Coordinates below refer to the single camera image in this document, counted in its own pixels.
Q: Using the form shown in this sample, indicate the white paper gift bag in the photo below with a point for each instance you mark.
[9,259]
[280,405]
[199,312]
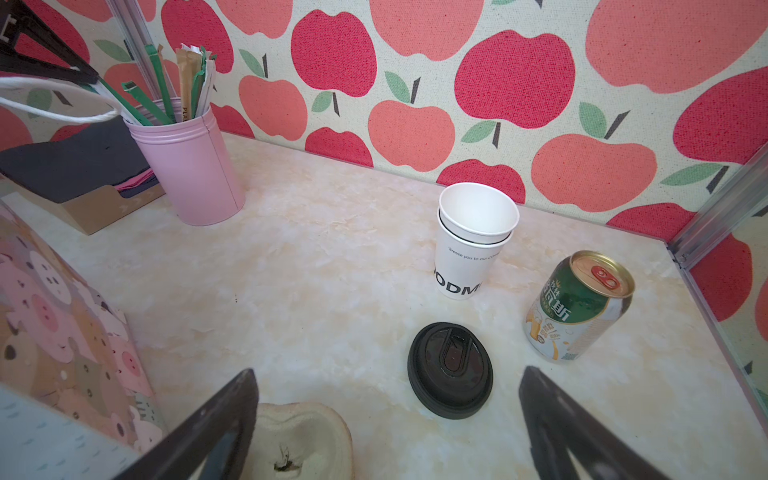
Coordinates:
[75,399]

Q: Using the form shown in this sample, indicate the green paper straw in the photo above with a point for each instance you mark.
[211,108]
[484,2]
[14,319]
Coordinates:
[161,77]

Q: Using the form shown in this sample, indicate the cardboard cup carrier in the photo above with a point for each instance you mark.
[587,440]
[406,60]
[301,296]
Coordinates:
[305,440]

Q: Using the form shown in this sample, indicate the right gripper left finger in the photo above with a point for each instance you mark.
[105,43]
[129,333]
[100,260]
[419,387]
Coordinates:
[213,441]

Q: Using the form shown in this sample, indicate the green drink can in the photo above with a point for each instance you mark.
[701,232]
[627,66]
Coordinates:
[585,295]

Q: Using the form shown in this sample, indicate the black napkin stack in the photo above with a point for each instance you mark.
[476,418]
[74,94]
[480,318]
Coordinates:
[103,154]

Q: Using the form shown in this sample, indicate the right aluminium frame post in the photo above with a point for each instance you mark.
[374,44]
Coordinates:
[742,196]

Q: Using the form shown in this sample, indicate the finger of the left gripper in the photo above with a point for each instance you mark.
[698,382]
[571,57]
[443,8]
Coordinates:
[38,41]

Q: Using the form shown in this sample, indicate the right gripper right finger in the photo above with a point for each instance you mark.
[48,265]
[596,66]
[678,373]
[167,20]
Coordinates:
[561,430]

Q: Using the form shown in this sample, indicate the brown wooden stirrer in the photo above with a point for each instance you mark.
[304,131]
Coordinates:
[189,64]

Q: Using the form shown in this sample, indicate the aluminium frame post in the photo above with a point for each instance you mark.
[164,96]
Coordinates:
[742,196]
[134,28]

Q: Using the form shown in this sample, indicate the pink straw holder cup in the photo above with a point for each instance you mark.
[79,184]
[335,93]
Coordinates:
[193,166]

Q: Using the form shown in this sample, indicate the left aluminium frame post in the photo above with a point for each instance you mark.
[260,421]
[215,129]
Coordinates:
[134,28]

